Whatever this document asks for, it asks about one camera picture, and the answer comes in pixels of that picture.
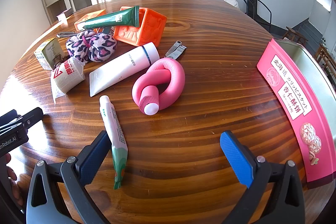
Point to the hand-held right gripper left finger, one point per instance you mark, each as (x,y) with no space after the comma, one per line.
(94,155)

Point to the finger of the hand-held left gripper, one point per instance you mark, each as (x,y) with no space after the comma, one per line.
(32,114)

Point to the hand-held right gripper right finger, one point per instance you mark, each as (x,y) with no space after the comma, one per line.
(236,158)

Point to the white green toothpaste tube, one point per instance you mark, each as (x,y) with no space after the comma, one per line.
(115,129)

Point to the white bandage roll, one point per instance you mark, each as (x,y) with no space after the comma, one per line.
(67,74)

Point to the small green yellow box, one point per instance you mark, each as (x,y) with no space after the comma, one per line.
(48,52)

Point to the pink tin container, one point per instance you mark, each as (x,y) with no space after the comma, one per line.
(288,98)

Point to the white squeeze tube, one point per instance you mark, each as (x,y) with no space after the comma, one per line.
(123,66)

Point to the leopard print fluffy scrunchie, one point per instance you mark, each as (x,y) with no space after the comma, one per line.
(102,48)

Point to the pink knotted foam curler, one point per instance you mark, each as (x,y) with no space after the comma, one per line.
(173,77)

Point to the green cream tube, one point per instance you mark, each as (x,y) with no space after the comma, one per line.
(110,19)

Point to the person's left hand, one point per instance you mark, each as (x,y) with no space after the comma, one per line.
(13,179)

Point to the pink card box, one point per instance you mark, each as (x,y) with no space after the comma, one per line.
(63,16)

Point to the wooden chair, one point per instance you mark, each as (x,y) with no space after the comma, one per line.
(324,58)

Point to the wooden stool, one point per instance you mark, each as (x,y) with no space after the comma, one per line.
(295,35)

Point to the large orange cube mould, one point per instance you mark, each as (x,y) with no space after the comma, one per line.
(149,27)

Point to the grey staircase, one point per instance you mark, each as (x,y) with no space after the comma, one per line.
(309,29)

